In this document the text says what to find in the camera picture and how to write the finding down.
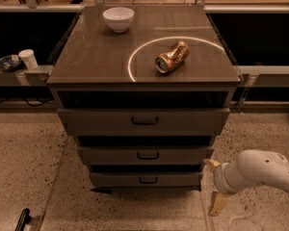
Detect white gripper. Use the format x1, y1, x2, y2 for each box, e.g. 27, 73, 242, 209
203, 159, 239, 217

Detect grey bottom drawer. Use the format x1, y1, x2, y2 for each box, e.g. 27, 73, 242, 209
90, 172, 202, 188

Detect grey drawer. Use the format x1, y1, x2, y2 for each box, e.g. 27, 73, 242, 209
58, 108, 229, 137
90, 172, 202, 188
77, 146, 214, 166

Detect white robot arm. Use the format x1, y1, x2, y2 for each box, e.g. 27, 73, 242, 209
204, 149, 289, 217

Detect grey drawer cabinet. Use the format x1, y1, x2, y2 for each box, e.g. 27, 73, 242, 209
45, 5, 242, 195

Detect grey middle drawer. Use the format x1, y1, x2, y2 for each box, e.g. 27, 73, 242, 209
77, 146, 214, 166

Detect grey top drawer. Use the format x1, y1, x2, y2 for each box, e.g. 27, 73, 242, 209
58, 108, 229, 137

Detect crushed golden soda can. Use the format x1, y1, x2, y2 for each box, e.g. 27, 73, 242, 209
155, 41, 189, 74

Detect white ceramic bowl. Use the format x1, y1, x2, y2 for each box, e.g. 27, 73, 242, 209
103, 7, 135, 33

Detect black object on floor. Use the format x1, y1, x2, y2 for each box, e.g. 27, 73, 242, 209
14, 208, 31, 231

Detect white paper cup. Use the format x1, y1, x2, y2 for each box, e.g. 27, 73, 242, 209
18, 49, 38, 69

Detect dark blue bowl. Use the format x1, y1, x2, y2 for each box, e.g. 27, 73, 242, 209
0, 55, 22, 73

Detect black cable under shelf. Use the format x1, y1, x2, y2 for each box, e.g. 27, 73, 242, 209
0, 97, 54, 108

